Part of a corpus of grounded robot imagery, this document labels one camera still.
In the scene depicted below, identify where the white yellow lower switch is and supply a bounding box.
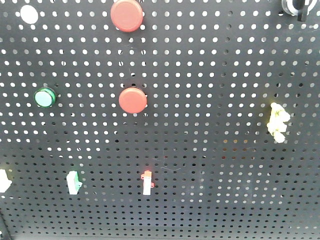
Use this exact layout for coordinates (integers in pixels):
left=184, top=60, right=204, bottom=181
left=0, top=169, right=12, bottom=193

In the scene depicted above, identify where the black rotary selector knob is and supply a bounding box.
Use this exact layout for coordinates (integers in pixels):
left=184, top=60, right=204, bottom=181
left=281, top=0, right=318, bottom=22

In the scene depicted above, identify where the white round button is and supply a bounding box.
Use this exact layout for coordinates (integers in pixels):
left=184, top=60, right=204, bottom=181
left=20, top=5, right=39, bottom=25

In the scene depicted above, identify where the upper red mushroom button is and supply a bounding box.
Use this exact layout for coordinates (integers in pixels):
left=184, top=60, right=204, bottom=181
left=110, top=0, right=143, bottom=33

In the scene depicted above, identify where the lower red mushroom button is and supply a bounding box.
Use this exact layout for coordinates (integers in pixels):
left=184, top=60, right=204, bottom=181
left=118, top=87, right=147, bottom=114

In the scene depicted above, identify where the black perforated pegboard panel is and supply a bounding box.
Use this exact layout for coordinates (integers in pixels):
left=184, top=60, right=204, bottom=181
left=0, top=0, right=320, bottom=240

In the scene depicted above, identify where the red mushroom button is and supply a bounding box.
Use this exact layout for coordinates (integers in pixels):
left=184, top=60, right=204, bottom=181
left=118, top=87, right=147, bottom=114
left=110, top=0, right=143, bottom=33

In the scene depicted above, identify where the green round push button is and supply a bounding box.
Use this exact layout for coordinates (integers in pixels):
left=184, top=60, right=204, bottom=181
left=33, top=87, right=57, bottom=108

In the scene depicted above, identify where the white green lower switch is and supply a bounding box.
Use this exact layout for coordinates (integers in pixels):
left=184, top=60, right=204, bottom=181
left=66, top=171, right=83, bottom=195

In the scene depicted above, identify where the white red lower switch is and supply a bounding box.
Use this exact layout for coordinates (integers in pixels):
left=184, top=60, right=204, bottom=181
left=140, top=170, right=155, bottom=196

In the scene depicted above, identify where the yellow toggle switch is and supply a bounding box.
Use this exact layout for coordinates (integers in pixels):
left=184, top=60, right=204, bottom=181
left=266, top=102, right=291, bottom=143

